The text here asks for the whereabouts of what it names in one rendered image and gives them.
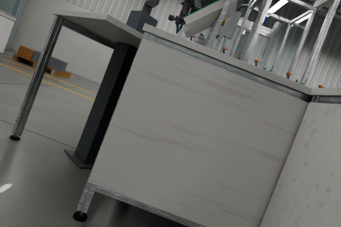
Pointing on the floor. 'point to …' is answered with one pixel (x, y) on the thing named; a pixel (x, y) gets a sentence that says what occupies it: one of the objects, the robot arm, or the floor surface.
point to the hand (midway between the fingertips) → (178, 28)
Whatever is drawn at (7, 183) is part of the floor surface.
